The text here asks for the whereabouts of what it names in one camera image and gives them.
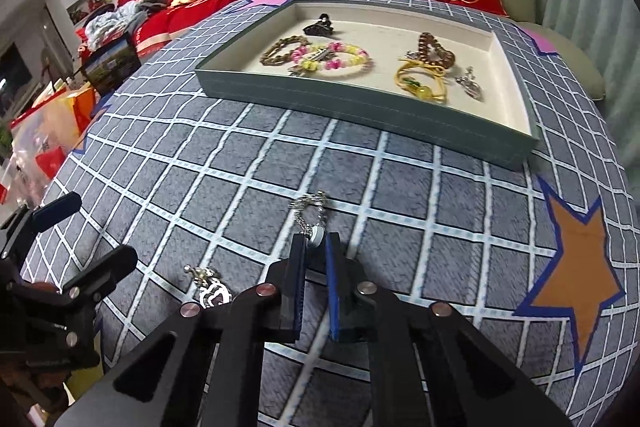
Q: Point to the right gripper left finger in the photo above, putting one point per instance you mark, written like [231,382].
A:
[292,290]

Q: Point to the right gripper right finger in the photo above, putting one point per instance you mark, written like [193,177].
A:
[351,317]

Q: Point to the landscape photo box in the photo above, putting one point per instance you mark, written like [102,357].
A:
[111,65]

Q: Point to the silver pendant keychain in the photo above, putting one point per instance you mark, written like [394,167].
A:
[210,291]

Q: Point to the grey checkered tablecloth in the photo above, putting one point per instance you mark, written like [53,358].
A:
[190,180]

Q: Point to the grey clothes pile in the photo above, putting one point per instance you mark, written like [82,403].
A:
[124,20]

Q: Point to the black hair claw clip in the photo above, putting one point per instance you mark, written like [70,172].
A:
[321,28]

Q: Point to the green curtain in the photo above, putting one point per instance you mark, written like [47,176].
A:
[608,32]

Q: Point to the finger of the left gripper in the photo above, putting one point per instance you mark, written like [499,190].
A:
[102,276]
[48,216]

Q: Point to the orange gift box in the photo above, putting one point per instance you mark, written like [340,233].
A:
[70,113]

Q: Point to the green jewelry tray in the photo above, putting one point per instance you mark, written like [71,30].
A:
[439,78]

